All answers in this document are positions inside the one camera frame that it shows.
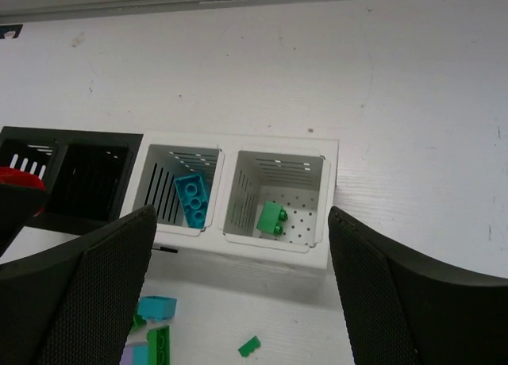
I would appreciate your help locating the cyan lego brick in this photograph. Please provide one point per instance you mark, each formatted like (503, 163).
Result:
(157, 308)

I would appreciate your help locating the purple lego brick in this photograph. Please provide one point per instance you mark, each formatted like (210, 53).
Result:
(140, 354)
(127, 355)

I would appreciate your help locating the long green lego brick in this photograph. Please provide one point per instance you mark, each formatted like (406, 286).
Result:
(159, 352)

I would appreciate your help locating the small green lego right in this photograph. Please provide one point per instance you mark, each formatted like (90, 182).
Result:
(249, 347)

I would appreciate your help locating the cyan lego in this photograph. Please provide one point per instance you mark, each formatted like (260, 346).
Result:
(194, 195)

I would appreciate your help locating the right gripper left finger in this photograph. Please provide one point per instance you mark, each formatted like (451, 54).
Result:
(74, 303)

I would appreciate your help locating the green square lego brick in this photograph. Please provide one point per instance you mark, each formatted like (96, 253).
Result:
(138, 320)

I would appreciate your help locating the black double bin container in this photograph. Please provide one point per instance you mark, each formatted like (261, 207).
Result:
(86, 173)

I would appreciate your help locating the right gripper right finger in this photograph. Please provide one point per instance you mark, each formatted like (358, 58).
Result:
(403, 307)

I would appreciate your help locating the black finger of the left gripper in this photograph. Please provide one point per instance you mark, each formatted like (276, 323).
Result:
(18, 205)

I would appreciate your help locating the red lego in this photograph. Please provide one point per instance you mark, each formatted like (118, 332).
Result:
(16, 177)

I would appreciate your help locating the white double bin container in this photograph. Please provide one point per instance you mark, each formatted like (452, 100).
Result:
(243, 173)

